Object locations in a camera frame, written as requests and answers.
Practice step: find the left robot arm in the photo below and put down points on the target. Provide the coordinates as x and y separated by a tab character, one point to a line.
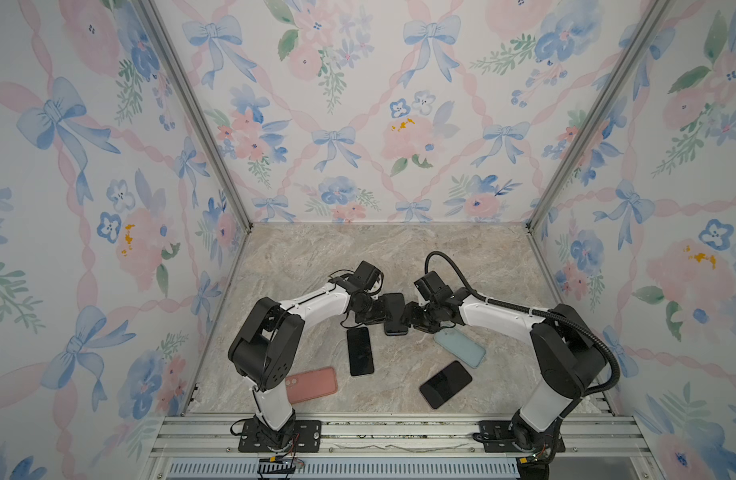
264	349

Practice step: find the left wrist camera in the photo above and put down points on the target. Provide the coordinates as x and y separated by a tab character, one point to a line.
367	278

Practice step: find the pink phone case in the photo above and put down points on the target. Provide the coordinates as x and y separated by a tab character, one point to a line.
311	385

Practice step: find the black phone left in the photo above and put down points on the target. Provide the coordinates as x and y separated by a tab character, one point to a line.
360	352

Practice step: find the right aluminium corner post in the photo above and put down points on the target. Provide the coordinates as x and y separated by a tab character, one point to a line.
643	34

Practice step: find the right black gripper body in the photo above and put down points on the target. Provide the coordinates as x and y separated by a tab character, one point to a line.
422	319

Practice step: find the black phone right tilted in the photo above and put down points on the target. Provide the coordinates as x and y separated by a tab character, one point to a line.
445	384

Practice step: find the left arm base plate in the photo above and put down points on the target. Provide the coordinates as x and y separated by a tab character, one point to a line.
296	436

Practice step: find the light blue phone case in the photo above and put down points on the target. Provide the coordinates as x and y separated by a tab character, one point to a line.
461	346

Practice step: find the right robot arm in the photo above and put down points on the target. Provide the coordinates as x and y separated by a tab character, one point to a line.
573	361

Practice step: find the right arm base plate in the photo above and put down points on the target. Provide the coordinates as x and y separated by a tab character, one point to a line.
504	436

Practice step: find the aluminium corner post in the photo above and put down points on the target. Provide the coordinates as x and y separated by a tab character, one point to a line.
164	47
643	34

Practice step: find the black phone case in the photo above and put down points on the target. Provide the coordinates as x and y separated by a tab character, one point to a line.
394	307

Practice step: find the aluminium rail frame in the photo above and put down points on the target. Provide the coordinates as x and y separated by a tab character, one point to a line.
399	446

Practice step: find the left aluminium corner post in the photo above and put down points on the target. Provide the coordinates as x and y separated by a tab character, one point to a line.
164	47

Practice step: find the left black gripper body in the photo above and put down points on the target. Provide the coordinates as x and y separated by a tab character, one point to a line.
373	311

